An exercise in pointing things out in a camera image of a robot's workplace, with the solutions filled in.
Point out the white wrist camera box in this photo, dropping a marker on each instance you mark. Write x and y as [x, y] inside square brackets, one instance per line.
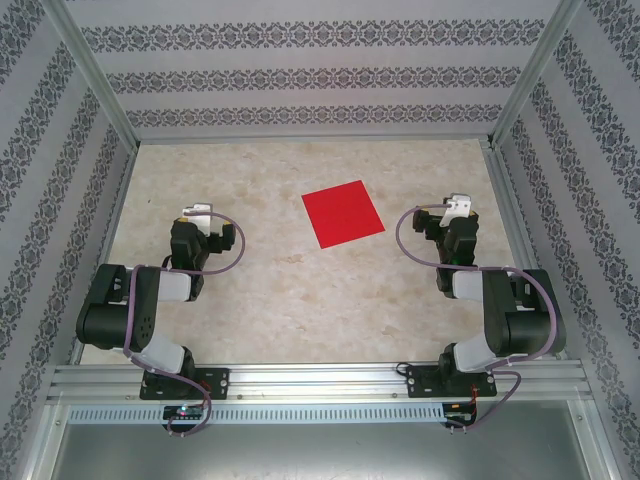
[457, 207]
[200, 217]

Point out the left controller circuit board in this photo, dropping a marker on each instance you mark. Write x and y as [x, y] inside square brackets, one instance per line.
[182, 412]

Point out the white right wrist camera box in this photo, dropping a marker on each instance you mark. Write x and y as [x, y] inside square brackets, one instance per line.
[457, 207]

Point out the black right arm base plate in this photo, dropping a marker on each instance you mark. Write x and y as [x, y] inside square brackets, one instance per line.
[422, 382]

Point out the aluminium back rail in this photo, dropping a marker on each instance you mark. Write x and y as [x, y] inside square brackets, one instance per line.
[315, 138]

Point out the aluminium side rail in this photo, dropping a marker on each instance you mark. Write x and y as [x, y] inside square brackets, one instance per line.
[114, 210]
[510, 210]

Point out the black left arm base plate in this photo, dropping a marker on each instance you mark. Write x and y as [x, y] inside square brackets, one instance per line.
[217, 382]

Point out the right controller circuit board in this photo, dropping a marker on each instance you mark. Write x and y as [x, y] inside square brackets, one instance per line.
[457, 409]

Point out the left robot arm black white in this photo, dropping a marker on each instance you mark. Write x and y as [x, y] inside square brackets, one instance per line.
[115, 320]

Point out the red square paper sheet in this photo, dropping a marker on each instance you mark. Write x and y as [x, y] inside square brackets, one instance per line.
[342, 214]

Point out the aluminium frame post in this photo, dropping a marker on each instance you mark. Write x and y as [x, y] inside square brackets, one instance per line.
[530, 75]
[95, 75]

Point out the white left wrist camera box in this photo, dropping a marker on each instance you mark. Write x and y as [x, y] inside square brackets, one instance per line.
[200, 217]

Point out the controller circuit board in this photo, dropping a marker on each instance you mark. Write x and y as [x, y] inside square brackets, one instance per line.
[182, 412]
[457, 409]

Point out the aluminium mounting rail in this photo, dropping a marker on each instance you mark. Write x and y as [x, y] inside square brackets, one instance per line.
[315, 382]

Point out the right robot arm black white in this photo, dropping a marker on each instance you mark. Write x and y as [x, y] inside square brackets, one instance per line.
[525, 325]

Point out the grey metal sheet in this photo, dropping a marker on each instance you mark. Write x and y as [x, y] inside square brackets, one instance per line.
[320, 450]

